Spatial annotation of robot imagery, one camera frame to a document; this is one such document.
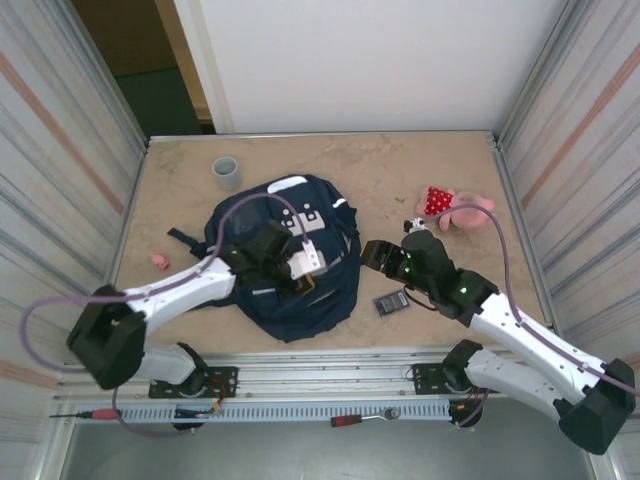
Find navy blue backpack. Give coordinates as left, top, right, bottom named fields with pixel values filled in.
left=167, top=173, right=362, bottom=344

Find black calculator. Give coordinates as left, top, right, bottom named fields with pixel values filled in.
left=372, top=289, right=414, bottom=319

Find pink plush doll red dress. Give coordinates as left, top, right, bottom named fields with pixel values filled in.
left=416, top=186, right=497, bottom=232

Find grey plastic cup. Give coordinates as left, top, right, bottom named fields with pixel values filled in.
left=211, top=156, right=242, bottom=191

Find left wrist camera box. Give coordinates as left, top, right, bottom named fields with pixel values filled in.
left=289, top=239, right=327, bottom=279

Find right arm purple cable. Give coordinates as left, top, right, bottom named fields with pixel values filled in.
left=422, top=202, right=640, bottom=429

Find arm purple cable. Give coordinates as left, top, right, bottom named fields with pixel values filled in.
left=422, top=202, right=640, bottom=429
left=18, top=192, right=311, bottom=440

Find aluminium mounting rail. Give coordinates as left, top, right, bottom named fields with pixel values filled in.
left=52, top=349, right=599, bottom=401

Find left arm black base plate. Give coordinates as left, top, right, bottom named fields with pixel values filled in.
left=149, top=366, right=239, bottom=400

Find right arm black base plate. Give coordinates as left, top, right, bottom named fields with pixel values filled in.
left=410, top=362, right=503, bottom=396

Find grey slotted cable duct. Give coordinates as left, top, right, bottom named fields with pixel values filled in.
left=114, top=403, right=454, bottom=424

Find red handled ratchet wrench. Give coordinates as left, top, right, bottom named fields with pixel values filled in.
left=329, top=407, right=401, bottom=428

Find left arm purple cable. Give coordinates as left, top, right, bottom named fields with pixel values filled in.
left=18, top=192, right=311, bottom=440

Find red handled screwdriver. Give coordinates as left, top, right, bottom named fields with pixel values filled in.
left=48, top=408, right=123, bottom=420

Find beige door frame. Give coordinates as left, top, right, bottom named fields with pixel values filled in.
left=153, top=0, right=214, bottom=124

